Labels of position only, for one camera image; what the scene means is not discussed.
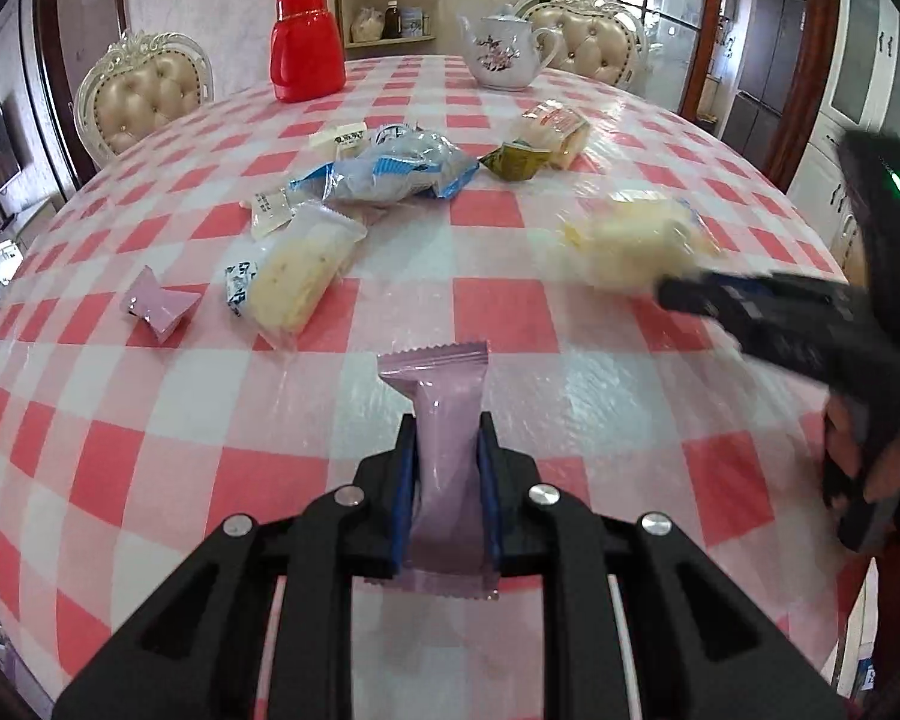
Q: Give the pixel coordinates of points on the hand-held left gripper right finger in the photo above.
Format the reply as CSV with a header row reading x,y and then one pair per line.
x,y
489,495

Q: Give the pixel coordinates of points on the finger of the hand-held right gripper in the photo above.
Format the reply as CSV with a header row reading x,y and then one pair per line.
x,y
795,352
742,292

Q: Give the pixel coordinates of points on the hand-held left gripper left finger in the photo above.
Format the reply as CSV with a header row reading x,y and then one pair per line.
x,y
405,495

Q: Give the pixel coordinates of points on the purple snack packet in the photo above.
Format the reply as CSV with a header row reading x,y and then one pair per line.
x,y
442,457

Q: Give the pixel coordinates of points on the yellow-edged cake packet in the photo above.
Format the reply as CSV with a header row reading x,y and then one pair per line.
x,y
630,244

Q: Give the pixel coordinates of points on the blue-white patterned small packet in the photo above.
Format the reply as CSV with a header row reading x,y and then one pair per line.
x,y
240,289

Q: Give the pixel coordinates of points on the large blue clear packet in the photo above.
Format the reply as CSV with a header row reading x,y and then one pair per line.
x,y
405,169

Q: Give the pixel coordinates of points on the person's right hand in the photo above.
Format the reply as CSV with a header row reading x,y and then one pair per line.
x,y
841,435

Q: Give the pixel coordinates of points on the red-white checked tablecloth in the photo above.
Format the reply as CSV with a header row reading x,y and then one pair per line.
x,y
495,300

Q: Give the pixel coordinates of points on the dark refrigerator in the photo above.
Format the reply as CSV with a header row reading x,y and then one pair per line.
x,y
769,75

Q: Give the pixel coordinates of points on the clear yellow cake packet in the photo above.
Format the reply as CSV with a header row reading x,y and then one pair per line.
x,y
300,277

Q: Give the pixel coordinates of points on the orange bread packet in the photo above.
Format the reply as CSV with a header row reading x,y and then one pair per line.
x,y
555,131

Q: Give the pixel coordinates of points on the white cabinet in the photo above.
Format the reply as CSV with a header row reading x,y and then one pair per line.
x,y
855,52

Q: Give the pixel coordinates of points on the green small packet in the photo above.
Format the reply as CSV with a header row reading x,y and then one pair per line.
x,y
516,160

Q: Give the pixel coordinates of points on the cream tufted chair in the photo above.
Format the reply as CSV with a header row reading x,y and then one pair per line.
x,y
592,37
139,101

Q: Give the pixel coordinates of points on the small purple packet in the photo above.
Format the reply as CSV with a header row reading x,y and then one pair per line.
x,y
159,306

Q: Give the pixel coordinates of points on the white flat packet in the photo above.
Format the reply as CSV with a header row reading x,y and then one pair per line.
x,y
274,211

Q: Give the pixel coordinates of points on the white floral teapot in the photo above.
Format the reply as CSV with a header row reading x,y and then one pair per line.
x,y
502,49

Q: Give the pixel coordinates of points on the cream labelled cake packet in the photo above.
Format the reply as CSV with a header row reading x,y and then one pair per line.
x,y
339,141

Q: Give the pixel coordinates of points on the small silver-blue packet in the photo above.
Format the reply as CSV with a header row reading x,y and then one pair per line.
x,y
394,133

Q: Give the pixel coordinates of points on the blue tin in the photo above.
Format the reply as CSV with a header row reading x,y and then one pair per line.
x,y
412,21

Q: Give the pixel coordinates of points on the brown bottle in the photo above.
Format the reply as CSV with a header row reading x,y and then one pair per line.
x,y
392,21

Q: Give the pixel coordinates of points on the red thermos jug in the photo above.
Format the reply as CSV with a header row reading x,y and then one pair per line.
x,y
306,45

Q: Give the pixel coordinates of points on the clear food bag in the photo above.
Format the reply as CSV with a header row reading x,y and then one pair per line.
x,y
365,26

